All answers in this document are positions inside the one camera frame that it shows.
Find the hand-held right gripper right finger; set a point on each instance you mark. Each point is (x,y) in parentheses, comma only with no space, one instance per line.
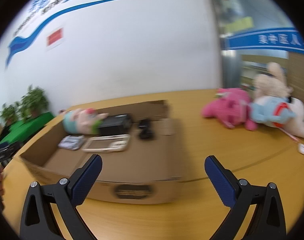
(220,180)

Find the grey folding phone stand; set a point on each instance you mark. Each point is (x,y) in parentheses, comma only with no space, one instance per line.
(70,142)

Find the beige bunny plush toy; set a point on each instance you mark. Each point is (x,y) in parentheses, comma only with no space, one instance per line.
(269,85)

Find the blue glass banner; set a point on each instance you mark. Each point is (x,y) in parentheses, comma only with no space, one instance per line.
(266,38)

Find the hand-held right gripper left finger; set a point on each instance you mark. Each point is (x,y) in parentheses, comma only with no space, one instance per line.
(88,177)

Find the small white earbud case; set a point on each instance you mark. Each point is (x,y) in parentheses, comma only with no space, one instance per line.
(303,149)

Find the clear beige-rimmed phone case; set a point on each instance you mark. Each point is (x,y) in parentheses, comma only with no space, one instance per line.
(104,143)

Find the black sunglasses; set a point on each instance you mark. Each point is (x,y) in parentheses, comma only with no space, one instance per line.
(144,135)

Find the red wall sign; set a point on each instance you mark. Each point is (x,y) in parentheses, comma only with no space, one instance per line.
(55,38)

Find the cardboard box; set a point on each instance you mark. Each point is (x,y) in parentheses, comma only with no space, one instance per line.
(142,160)

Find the pink bear plush toy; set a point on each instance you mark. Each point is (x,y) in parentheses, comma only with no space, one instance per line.
(227,107)

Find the wooden desk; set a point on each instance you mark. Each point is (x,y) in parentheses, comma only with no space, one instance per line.
(154,220)

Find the green table cloth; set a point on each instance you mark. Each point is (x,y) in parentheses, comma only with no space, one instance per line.
(24,127)

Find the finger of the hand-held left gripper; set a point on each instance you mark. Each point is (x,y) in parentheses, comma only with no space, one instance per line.
(4,152)

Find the black product box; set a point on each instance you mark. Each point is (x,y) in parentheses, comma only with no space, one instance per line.
(114,125)

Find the light blue plush toy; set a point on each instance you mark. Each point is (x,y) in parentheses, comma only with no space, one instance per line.
(266,110)

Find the white dog plush toy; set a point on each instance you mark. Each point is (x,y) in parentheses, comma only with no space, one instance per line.
(299,120)

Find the blue wavy wall decal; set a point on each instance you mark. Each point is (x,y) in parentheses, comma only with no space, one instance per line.
(17,43)

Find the pink pig plush toy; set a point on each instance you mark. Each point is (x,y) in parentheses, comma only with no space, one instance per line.
(77,122)

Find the green potted plant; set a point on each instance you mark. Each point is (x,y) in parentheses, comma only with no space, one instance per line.
(34,100)
(8,112)

